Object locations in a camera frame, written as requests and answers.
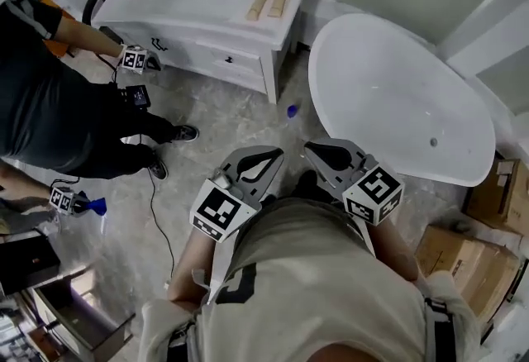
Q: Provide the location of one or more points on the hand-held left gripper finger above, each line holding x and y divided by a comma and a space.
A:
270, 172
232, 166

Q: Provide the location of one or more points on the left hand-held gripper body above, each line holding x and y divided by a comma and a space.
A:
217, 209

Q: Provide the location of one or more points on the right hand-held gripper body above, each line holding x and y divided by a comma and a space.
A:
374, 195

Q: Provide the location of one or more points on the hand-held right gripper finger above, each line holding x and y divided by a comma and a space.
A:
355, 151
326, 172

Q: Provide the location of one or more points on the white bathtub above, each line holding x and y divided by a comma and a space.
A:
392, 104

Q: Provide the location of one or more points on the blue cup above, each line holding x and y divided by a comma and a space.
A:
292, 111

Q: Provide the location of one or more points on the person's right forearm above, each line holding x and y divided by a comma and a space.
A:
392, 253

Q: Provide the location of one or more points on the person's left forearm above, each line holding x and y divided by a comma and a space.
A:
190, 265

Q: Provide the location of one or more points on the person's black trousers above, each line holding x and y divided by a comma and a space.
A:
310, 182

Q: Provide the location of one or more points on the white power strip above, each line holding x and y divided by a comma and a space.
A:
168, 285

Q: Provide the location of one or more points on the person's beige vest torso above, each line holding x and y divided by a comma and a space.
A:
310, 290

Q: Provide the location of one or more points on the cardboard box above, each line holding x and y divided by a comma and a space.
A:
500, 195
467, 265

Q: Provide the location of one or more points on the white vanity cabinet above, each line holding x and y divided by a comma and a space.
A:
186, 1

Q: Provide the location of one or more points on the dark wooden cabinet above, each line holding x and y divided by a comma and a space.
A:
82, 319

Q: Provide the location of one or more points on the black case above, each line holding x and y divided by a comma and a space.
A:
29, 261

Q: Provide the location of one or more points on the black round chair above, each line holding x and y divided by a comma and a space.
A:
89, 1

